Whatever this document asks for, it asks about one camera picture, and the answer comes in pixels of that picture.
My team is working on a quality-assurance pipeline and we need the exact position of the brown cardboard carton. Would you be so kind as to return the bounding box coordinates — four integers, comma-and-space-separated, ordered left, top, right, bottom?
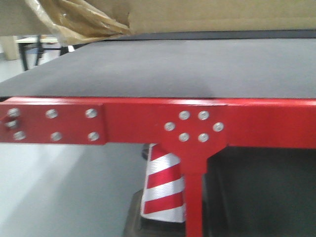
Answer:
0, 0, 316, 44

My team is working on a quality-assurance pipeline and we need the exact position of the dark grey conveyor belt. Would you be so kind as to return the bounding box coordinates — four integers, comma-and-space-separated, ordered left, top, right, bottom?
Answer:
0, 30, 316, 98

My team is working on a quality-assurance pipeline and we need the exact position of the red white traffic cone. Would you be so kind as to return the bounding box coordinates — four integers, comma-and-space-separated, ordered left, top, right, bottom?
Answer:
140, 144, 186, 223

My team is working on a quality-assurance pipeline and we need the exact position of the background table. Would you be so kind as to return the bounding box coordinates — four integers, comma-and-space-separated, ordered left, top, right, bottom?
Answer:
15, 35, 75, 71

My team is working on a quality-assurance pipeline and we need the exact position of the red conveyor frame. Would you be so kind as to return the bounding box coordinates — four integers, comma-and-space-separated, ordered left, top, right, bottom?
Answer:
0, 97, 316, 237

